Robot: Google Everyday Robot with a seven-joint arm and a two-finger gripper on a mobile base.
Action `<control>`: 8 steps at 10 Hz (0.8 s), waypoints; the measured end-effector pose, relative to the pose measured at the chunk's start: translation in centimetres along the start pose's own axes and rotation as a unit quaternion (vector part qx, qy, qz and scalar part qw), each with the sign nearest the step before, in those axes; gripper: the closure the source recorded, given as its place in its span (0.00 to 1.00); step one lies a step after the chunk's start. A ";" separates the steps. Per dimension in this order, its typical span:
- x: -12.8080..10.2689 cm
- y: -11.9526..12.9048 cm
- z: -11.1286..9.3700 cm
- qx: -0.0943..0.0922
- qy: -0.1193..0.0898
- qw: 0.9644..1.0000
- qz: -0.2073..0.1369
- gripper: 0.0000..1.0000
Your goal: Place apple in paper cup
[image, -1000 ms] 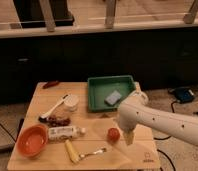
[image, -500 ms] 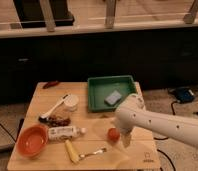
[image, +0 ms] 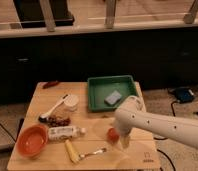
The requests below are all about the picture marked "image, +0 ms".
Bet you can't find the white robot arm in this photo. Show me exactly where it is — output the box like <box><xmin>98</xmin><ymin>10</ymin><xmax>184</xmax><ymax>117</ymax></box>
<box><xmin>114</xmin><ymin>96</ymin><xmax>198</xmax><ymax>149</ymax></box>

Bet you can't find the blue sponge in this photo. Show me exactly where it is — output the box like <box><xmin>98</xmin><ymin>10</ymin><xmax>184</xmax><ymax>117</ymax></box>
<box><xmin>104</xmin><ymin>90</ymin><xmax>122</xmax><ymax>105</ymax></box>

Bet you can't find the orange bowl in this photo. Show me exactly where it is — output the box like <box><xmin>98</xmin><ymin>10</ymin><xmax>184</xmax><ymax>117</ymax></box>
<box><xmin>16</xmin><ymin>124</ymin><xmax>48</xmax><ymax>158</ymax></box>

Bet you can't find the wooden railing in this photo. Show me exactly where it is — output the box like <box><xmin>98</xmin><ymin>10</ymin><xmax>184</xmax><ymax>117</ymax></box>
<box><xmin>0</xmin><ymin>0</ymin><xmax>198</xmax><ymax>38</ymax></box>

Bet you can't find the dark red dried fruit pile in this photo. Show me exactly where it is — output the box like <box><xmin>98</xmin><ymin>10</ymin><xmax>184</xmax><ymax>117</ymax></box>
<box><xmin>47</xmin><ymin>115</ymin><xmax>71</xmax><ymax>127</ymax></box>

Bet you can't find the blue black device on floor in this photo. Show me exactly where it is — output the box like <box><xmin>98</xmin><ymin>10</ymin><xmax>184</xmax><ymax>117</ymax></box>
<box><xmin>173</xmin><ymin>87</ymin><xmax>194</xmax><ymax>103</ymax></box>

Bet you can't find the black cable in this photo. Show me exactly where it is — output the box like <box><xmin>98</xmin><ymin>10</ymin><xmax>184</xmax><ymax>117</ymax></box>
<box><xmin>153</xmin><ymin>99</ymin><xmax>178</xmax><ymax>171</ymax></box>

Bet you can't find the yellowish translucent gripper finger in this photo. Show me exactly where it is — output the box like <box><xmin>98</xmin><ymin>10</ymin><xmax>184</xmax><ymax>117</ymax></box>
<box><xmin>120</xmin><ymin>136</ymin><xmax>130</xmax><ymax>149</ymax></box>

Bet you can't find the yellow handled fork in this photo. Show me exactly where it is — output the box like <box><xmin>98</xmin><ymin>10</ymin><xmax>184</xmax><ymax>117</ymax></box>
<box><xmin>65</xmin><ymin>140</ymin><xmax>107</xmax><ymax>163</ymax></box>

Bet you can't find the white paper cup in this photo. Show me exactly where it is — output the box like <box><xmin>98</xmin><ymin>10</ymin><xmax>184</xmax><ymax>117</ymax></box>
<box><xmin>64</xmin><ymin>94</ymin><xmax>79</xmax><ymax>112</ymax></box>

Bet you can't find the white plastic bottle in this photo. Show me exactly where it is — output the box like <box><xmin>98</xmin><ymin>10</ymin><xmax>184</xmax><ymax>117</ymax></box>
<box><xmin>48</xmin><ymin>126</ymin><xmax>86</xmax><ymax>140</ymax></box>

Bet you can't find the green plastic tray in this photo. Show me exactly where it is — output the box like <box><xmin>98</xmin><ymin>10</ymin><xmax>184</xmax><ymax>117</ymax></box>
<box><xmin>87</xmin><ymin>75</ymin><xmax>138</xmax><ymax>112</ymax></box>

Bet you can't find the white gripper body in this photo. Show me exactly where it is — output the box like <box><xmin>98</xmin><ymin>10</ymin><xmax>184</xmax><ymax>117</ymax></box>
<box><xmin>113</xmin><ymin>118</ymin><xmax>133</xmax><ymax>137</ymax></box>

